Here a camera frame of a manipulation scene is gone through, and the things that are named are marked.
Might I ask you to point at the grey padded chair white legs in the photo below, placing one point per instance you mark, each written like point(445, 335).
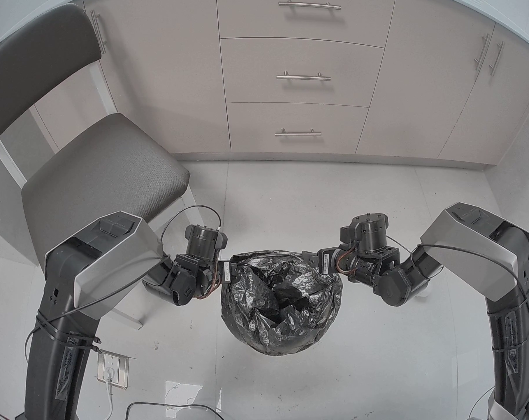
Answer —
point(98, 169)

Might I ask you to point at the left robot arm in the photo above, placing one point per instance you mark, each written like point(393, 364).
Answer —
point(111, 252)

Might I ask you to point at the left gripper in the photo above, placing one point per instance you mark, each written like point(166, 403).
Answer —
point(223, 276)

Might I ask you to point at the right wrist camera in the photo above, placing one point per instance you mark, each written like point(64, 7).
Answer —
point(346, 234)

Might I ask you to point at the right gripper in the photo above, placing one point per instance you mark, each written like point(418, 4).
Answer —
point(334, 260)

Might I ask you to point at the black plastic bag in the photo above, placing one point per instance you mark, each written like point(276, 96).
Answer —
point(282, 330)

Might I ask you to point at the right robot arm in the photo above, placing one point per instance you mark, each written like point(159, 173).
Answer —
point(465, 243)

